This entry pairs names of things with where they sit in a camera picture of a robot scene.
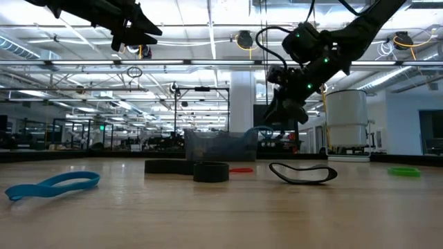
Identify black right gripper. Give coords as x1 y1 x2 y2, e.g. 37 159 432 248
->
264 88 309 129

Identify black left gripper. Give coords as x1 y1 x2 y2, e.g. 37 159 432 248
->
91 0 163 46

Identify short black rubber band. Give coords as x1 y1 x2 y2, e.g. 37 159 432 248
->
269 162 338 185

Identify long black rubber band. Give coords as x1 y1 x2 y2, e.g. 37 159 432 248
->
144 158 230 183

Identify green rubber band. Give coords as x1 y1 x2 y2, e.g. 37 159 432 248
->
387 166 422 178

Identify small blue rubber band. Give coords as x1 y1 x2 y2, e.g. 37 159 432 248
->
4 171 102 202

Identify grey plastic bin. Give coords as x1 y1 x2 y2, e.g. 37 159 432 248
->
183 128 260 163

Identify white pillar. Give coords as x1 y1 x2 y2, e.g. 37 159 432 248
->
229 71 257 133

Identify white cylindrical container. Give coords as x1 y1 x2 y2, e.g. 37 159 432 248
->
325 89 372 163

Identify long ceiling light bar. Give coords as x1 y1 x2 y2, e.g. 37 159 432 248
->
0 59 443 67

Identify dark window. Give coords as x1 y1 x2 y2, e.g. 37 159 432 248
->
419 109 443 156

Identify black ceiling cable reel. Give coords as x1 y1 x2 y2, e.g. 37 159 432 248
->
235 30 262 59
119 43 153 59
392 30 437 62

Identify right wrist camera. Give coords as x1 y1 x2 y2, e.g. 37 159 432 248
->
265 64 289 86

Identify black metal frame rig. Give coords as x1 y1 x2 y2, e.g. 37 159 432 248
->
174 86 230 138

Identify black right camera cable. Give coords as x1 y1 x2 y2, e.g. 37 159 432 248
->
255 26 293 72

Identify black aluminium table frame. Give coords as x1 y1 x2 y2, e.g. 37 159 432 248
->
0 149 443 167

